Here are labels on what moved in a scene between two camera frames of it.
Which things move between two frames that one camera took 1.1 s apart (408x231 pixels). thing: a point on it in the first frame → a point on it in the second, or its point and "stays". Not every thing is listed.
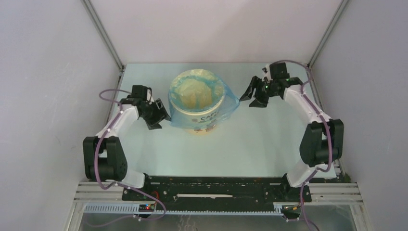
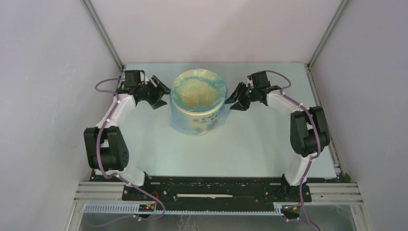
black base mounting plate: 215,189 stays
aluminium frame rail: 91,192 stays
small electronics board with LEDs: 146,208 stays
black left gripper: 159,112 → 156,102
